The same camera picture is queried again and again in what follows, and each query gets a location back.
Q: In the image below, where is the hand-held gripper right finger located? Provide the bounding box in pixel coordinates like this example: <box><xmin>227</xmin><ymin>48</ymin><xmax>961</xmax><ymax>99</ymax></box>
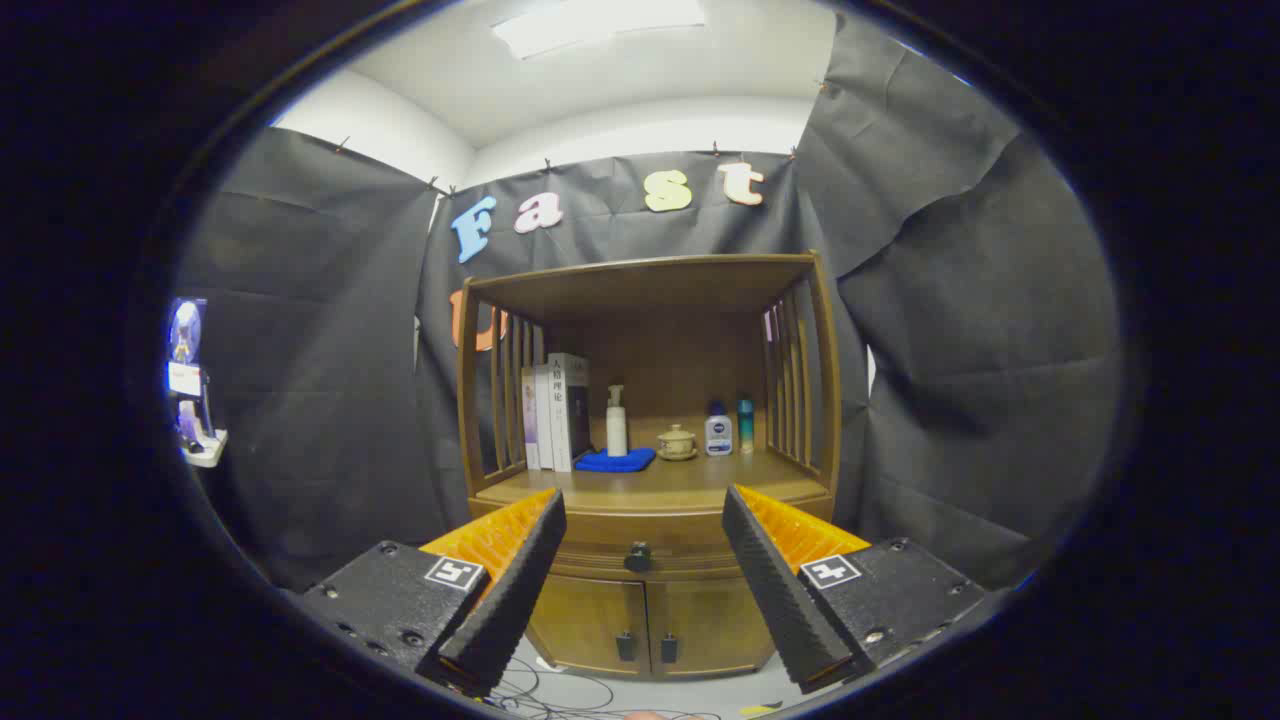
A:
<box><xmin>722</xmin><ymin>484</ymin><xmax>986</xmax><ymax>694</ymax></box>

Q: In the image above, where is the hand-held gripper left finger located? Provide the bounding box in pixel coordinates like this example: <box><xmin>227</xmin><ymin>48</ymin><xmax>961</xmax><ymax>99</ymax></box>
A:
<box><xmin>300</xmin><ymin>488</ymin><xmax>568</xmax><ymax>698</ymax></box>

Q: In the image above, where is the wooden cabinet door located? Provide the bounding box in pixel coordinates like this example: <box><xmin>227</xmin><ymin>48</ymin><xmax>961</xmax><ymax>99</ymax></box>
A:
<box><xmin>527</xmin><ymin>575</ymin><xmax>651</xmax><ymax>676</ymax></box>
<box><xmin>647</xmin><ymin>578</ymin><xmax>776</xmax><ymax>676</ymax></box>

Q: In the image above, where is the wooden countertop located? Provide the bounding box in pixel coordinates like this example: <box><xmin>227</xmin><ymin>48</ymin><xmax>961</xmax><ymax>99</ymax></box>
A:
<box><xmin>480</xmin><ymin>445</ymin><xmax>829</xmax><ymax>506</ymax></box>

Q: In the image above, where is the wooden cabinet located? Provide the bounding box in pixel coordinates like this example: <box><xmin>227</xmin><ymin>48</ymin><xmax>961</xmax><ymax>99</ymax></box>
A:
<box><xmin>455</xmin><ymin>252</ymin><xmax>843</xmax><ymax>681</ymax></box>

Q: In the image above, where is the blue cloth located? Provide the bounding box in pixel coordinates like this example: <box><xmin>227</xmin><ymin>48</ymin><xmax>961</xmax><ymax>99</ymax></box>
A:
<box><xmin>575</xmin><ymin>447</ymin><xmax>657</xmax><ymax>473</ymax></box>

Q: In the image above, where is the purple and white book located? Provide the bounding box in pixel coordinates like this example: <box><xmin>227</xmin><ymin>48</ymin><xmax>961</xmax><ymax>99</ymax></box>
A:
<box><xmin>521</xmin><ymin>367</ymin><xmax>542</xmax><ymax>471</ymax></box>

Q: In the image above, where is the white book with portrait cover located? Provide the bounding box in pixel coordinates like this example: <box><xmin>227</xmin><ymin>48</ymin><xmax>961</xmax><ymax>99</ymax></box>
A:
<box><xmin>548</xmin><ymin>352</ymin><xmax>591</xmax><ymax>473</ymax></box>

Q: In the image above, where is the white stand with screen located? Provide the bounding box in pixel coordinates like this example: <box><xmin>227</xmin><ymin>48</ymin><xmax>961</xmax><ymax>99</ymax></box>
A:
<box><xmin>166</xmin><ymin>297</ymin><xmax>229</xmax><ymax>468</ymax></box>

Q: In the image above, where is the ceiling light panel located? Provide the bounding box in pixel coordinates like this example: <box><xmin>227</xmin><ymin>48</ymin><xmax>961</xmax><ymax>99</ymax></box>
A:
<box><xmin>492</xmin><ymin>0</ymin><xmax>707</xmax><ymax>59</ymax></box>

